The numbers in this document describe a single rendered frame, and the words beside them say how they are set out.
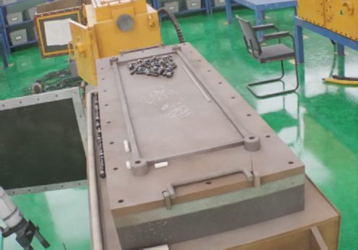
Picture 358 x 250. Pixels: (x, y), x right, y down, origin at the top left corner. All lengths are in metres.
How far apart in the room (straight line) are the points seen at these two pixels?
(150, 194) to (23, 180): 1.61
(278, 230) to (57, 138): 1.56
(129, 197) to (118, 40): 3.00
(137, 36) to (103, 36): 0.30
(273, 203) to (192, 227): 0.20
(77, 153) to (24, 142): 0.30
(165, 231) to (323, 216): 0.38
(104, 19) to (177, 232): 3.07
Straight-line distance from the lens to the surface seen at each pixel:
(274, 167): 1.05
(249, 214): 1.07
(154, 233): 1.04
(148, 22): 3.94
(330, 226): 1.13
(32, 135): 2.41
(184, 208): 1.01
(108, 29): 3.91
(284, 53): 5.06
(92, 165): 1.42
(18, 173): 2.54
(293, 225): 1.09
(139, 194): 1.02
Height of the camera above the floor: 1.90
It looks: 22 degrees down
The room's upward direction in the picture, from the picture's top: 8 degrees counter-clockwise
